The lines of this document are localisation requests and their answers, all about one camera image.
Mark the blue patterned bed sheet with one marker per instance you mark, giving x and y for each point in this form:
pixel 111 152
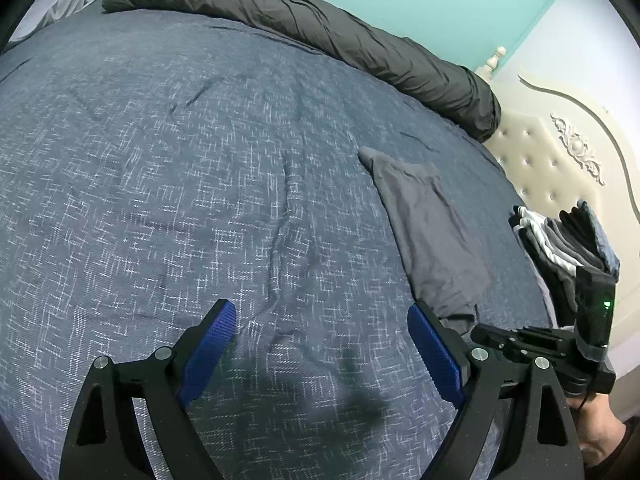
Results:
pixel 153 162

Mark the grey garment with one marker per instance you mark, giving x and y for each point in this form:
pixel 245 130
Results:
pixel 440 255

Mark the stack of folded clothes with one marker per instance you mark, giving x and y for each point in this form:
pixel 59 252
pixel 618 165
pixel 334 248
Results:
pixel 556 247

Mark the cream tufted headboard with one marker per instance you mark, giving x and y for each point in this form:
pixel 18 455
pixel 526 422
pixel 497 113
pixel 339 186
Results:
pixel 558 146

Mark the dark grey rolled duvet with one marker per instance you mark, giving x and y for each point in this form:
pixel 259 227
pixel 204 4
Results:
pixel 453 91

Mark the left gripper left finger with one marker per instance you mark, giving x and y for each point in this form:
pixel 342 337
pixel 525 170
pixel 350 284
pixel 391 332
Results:
pixel 103 439

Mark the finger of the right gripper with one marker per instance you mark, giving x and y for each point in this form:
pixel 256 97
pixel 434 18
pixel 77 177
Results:
pixel 532 339

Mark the light grey cloth bedside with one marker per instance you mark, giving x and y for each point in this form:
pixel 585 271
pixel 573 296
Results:
pixel 41 14

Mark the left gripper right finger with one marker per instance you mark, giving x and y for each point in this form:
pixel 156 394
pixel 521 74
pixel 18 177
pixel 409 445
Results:
pixel 539 440

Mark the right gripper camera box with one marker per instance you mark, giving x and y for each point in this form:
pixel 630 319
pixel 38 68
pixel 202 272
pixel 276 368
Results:
pixel 595 299

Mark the person's right hand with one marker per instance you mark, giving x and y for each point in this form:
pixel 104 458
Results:
pixel 599 431

